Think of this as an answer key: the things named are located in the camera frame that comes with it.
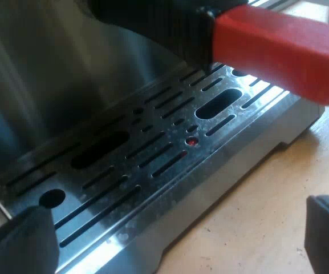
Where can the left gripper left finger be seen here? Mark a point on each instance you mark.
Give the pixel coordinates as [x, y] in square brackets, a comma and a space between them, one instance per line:
[18, 242]

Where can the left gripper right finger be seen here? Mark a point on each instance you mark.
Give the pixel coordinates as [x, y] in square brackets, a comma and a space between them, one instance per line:
[328, 234]

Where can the steel espresso machine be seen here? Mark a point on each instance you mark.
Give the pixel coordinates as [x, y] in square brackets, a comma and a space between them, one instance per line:
[141, 137]

